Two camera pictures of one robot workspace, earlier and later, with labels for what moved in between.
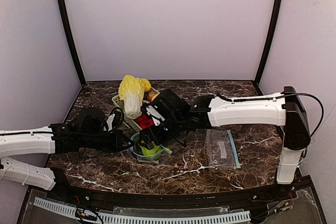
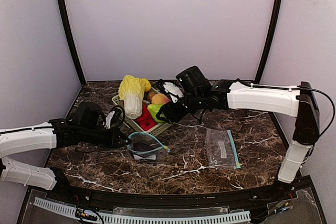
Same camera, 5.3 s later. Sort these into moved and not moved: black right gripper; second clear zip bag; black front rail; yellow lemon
Moved: black right gripper
Not moved: second clear zip bag; yellow lemon; black front rail
